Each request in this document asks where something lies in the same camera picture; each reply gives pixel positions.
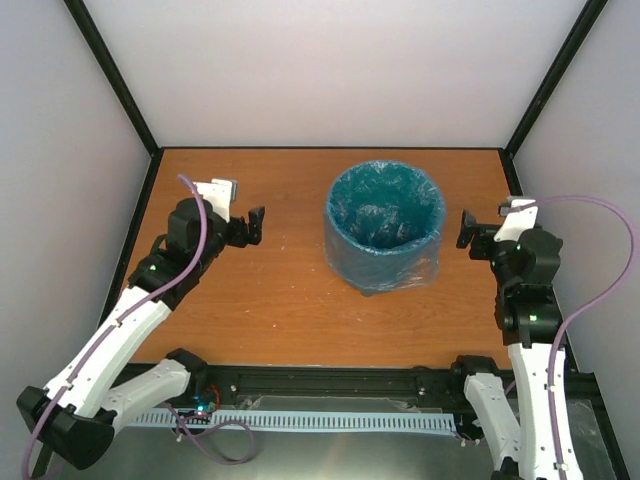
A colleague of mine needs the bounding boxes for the teal plastic trash bin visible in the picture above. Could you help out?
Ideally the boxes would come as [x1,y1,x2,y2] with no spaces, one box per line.
[323,160,446,297]

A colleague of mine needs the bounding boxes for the grey metal base plate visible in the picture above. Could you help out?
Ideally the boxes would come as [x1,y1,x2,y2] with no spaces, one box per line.
[59,428,493,479]

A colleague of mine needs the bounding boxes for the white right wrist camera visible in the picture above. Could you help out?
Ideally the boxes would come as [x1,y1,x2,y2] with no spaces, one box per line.
[493,196,538,243]

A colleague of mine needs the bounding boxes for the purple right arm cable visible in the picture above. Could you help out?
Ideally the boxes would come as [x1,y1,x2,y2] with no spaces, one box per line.
[462,196,635,469]

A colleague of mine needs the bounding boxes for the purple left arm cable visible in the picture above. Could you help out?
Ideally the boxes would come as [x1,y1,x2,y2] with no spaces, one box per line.
[22,173,257,480]

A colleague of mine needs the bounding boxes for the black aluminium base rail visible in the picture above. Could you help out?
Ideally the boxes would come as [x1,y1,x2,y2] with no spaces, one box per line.
[200,365,463,405]

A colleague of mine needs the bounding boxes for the black frame post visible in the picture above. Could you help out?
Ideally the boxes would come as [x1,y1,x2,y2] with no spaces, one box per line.
[504,0,608,159]
[63,0,161,156]

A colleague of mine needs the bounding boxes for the black frame post right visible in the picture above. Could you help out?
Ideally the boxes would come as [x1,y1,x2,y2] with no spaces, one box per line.
[504,0,608,159]

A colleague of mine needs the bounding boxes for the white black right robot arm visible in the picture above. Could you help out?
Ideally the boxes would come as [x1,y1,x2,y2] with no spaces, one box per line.
[452,200,583,479]

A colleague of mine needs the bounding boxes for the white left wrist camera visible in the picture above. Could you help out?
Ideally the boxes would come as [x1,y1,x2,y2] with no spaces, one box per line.
[195,178,237,222]

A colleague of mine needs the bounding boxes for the black frame post left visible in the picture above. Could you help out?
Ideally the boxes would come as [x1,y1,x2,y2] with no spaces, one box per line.
[63,0,161,156]

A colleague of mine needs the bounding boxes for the blue plastic trash bag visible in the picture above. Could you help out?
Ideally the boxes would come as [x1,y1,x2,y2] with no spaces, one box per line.
[322,159,447,295]

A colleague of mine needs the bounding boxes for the light blue slotted cable duct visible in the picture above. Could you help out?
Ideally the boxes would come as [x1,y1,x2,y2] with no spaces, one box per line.
[129,409,459,433]

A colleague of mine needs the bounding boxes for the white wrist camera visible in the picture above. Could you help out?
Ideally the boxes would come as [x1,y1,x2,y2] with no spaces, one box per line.
[195,178,237,222]
[493,196,538,243]

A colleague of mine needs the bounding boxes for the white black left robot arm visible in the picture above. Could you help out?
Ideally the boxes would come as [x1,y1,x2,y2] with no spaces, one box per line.
[17,198,265,470]

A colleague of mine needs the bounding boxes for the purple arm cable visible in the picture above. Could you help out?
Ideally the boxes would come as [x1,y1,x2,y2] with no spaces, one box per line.
[462,196,635,469]
[22,173,257,480]

